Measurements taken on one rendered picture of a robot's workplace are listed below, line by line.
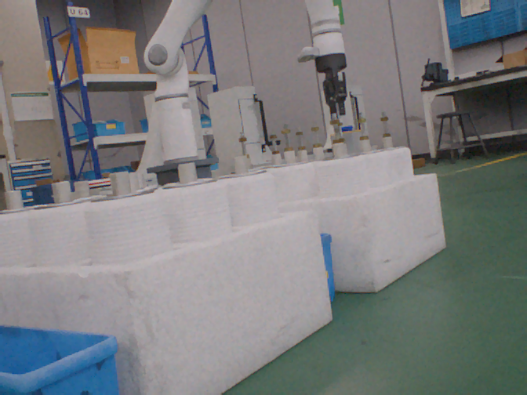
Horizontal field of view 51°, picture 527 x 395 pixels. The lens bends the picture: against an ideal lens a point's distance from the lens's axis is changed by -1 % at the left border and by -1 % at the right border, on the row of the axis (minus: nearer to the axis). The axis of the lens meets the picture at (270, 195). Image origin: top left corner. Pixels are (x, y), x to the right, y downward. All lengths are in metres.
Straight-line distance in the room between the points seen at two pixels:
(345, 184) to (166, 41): 0.68
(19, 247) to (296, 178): 0.55
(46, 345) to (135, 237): 0.15
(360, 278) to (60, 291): 0.57
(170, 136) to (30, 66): 6.19
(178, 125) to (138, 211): 0.88
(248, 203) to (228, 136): 3.09
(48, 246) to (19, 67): 6.87
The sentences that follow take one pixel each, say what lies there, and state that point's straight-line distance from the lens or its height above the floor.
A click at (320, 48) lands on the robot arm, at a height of 0.51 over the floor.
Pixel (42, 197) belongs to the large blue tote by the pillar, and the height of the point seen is 0.26.
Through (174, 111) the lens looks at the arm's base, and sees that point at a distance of 1.52.
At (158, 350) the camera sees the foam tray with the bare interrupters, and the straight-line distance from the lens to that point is 0.63.
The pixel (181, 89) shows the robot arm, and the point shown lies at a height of 0.49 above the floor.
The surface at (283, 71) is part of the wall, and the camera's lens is 7.90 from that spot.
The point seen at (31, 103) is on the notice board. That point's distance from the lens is 7.52.
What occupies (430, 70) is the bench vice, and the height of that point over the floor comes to 0.89.
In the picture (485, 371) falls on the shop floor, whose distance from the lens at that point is 0.69.
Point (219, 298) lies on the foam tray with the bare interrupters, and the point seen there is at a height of 0.11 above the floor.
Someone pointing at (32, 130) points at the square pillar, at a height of 1.08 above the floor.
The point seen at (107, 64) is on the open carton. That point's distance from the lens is 6.43.
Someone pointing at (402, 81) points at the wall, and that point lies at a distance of 6.79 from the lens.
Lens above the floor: 0.27
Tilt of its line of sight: 3 degrees down
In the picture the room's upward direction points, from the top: 9 degrees counter-clockwise
